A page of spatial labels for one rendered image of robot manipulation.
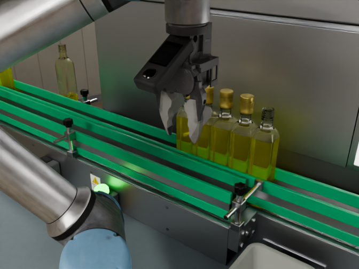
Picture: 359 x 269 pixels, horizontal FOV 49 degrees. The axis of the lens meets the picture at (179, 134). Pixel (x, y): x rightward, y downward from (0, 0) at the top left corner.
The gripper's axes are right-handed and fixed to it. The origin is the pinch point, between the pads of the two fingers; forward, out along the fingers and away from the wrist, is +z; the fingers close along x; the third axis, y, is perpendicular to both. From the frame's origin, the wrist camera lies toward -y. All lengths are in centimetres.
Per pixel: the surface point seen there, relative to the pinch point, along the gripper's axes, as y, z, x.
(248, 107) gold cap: 28.6, 4.1, 0.3
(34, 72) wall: 144, 76, 269
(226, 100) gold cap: 28.6, 3.9, 6.4
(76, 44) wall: 184, 57, 257
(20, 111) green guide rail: 16, 22, 82
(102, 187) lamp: 10.7, 32.6, 36.2
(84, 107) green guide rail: 33, 23, 68
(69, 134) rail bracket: 14, 21, 53
